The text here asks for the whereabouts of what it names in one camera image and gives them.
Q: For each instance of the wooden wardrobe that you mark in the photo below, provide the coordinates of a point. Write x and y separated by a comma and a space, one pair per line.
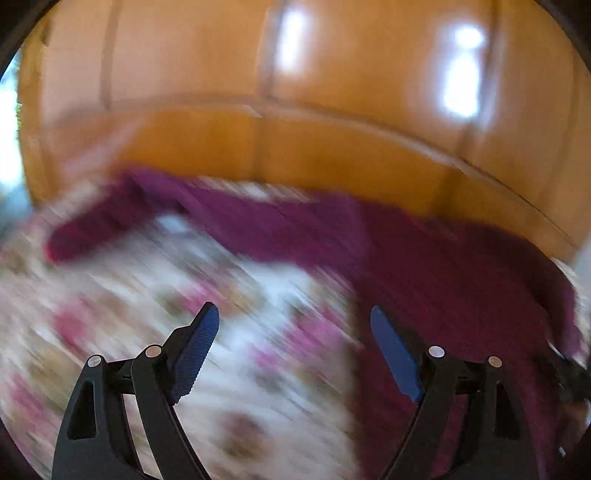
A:
455, 109

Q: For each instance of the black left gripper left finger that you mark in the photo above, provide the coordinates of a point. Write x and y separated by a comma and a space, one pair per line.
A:
95, 439

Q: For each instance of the floral bed quilt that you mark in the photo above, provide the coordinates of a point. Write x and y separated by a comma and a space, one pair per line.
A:
281, 386

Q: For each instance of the dark red floral sweater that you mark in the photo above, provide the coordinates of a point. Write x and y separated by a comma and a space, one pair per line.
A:
474, 289

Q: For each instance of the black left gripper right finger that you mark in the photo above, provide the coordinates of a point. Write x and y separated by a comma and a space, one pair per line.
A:
467, 423

